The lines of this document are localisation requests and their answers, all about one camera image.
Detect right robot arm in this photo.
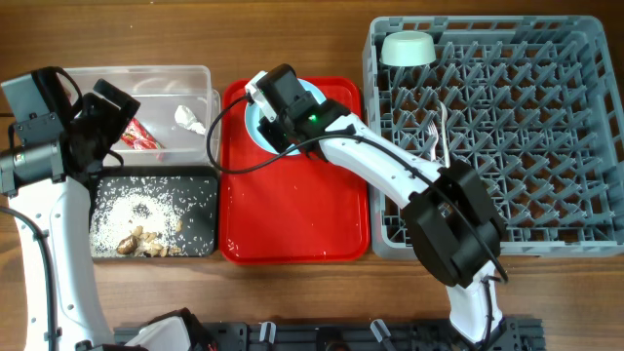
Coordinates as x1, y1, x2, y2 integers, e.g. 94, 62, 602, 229
245, 64, 508, 348

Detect black plastic tray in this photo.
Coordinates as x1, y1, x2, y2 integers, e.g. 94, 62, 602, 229
87, 165, 220, 259

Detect light blue plate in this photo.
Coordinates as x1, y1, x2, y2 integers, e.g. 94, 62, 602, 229
245, 79, 326, 155

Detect spilled rice grains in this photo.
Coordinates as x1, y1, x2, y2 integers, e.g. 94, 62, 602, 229
90, 175, 218, 256

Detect white plastic spoon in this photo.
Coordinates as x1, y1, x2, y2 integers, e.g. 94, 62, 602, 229
440, 102, 450, 168

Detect white plastic fork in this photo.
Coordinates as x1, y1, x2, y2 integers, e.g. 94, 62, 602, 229
427, 121, 440, 161

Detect pale green bowl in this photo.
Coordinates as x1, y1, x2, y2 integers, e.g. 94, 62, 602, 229
380, 31, 437, 67

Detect white napkin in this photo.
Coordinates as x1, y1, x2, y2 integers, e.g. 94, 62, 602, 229
175, 105, 207, 136

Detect grey dishwasher rack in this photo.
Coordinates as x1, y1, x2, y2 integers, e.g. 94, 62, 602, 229
363, 16, 623, 257

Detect clear plastic bin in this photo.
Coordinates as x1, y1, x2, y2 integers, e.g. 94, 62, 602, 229
66, 65, 220, 166

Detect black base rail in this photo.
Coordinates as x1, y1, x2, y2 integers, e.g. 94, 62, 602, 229
204, 317, 546, 351

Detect red strawberry snack wrapper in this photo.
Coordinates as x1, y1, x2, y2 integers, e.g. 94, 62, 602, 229
119, 118, 165, 165

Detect red serving tray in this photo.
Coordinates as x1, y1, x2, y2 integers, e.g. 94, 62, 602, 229
218, 102, 371, 264

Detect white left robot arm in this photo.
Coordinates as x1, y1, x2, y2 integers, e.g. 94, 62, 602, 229
1, 66, 140, 350

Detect brown food scraps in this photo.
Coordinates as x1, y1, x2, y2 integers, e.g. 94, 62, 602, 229
116, 225, 182, 257

